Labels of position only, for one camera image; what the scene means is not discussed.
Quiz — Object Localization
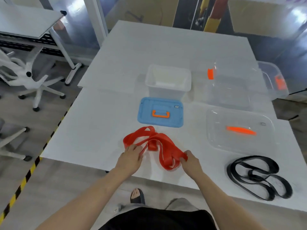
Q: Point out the person's right hand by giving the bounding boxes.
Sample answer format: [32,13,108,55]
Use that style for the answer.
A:
[180,150,205,180]

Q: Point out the person's left hand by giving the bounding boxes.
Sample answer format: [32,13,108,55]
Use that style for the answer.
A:
[115,144,144,176]

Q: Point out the red resistance band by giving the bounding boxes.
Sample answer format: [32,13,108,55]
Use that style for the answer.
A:
[123,126,188,171]

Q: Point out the person's left forearm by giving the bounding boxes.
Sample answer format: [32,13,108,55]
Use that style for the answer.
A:
[35,166,132,230]

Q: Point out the person's right forearm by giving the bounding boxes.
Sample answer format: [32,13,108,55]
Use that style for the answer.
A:
[189,172,266,230]

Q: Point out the person's grey trousers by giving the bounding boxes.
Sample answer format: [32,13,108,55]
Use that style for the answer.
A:
[165,198,200,212]

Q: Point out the person's foot in black sandal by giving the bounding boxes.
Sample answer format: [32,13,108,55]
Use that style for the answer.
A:
[130,188,146,205]

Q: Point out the person's black shirt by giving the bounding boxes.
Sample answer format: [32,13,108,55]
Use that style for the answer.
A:
[98,207,217,230]

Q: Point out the small clear storage box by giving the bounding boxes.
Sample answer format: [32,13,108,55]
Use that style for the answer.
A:
[145,64,192,101]

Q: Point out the black resistance band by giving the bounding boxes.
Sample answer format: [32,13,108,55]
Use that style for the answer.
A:
[226,156,293,201]

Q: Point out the large clear storage box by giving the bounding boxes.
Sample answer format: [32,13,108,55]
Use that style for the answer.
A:
[191,57,290,111]

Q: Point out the yellow black hazard tape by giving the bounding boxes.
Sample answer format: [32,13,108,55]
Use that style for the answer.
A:
[0,102,74,225]

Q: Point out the grey office chair base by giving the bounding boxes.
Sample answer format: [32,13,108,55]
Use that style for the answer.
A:
[0,118,33,162]

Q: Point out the white office chair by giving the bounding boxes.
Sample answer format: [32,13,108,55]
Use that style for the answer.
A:
[0,46,67,112]

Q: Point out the brown cardboard box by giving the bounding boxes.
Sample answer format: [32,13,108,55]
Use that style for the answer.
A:
[227,0,299,39]
[105,0,179,28]

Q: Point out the white desk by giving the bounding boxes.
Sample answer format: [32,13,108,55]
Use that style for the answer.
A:
[0,2,82,86]

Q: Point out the blue lid with orange handle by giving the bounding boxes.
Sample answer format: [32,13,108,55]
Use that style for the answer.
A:
[137,97,184,128]

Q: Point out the clear lid with orange handle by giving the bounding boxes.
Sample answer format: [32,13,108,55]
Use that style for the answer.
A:
[206,109,276,154]

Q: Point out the yellow and red post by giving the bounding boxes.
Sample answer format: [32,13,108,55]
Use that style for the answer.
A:
[203,0,229,34]

